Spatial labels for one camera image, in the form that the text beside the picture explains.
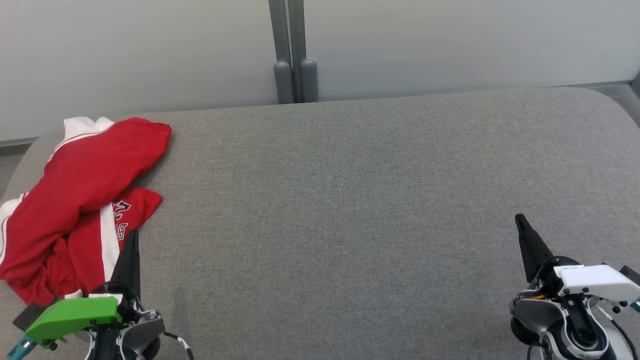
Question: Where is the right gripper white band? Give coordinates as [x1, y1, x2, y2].
[515, 213, 640, 303]

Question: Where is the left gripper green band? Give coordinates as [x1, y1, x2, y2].
[24, 228, 143, 350]

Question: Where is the red basketball jersey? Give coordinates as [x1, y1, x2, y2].
[0, 116, 173, 307]

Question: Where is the black white striped cable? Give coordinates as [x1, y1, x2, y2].
[164, 331, 195, 360]

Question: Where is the left camera cable teal plug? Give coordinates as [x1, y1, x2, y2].
[5, 334, 38, 360]

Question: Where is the grey partition post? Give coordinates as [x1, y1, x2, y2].
[288, 0, 319, 103]
[268, 0, 295, 105]

